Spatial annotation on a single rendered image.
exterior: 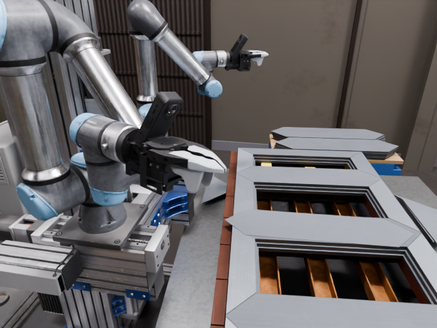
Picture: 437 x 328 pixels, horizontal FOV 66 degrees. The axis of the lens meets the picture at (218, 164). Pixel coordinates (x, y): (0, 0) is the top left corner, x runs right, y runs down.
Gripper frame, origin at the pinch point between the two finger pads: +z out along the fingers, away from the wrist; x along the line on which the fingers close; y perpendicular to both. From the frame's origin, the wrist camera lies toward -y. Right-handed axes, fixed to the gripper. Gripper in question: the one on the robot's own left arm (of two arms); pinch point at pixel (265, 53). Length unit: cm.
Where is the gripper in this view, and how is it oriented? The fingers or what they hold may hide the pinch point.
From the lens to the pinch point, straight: 168.7
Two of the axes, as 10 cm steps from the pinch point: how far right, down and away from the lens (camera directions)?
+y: -0.4, 8.3, 5.5
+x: 2.6, 5.4, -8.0
